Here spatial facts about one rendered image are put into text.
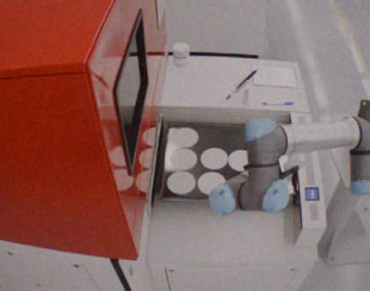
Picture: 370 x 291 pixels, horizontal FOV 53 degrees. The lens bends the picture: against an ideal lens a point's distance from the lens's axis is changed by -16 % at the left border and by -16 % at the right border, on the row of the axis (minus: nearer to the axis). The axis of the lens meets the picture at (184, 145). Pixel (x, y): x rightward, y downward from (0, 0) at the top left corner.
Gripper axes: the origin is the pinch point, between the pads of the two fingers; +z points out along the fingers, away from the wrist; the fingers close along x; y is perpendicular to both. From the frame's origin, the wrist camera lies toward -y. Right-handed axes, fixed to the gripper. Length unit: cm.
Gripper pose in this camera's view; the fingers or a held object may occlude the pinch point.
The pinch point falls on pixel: (289, 167)
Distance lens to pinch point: 130.4
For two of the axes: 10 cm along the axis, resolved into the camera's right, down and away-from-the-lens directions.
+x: -6.5, 2.5, 7.2
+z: 6.7, -2.5, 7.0
